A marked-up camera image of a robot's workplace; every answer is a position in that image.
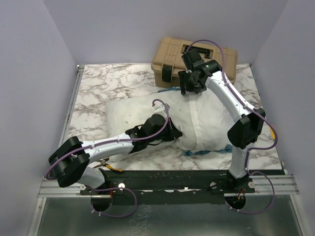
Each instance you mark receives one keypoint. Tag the white pillowcase blue trim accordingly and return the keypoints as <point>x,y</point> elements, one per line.
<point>201,118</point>

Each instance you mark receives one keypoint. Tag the white pillow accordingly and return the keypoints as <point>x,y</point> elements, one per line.
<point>125,114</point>

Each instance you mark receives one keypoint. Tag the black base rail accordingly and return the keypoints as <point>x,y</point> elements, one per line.
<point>166,187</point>

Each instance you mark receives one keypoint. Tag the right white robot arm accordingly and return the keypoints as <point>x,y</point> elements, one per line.
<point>248,121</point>

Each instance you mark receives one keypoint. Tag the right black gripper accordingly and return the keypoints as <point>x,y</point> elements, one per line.
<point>183,75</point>

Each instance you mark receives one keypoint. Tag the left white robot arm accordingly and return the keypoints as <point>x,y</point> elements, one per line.
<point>69,164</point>

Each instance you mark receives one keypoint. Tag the yellow handled pliers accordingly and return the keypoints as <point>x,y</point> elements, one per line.
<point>103,163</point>

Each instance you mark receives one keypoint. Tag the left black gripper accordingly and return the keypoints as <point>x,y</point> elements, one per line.
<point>173,133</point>

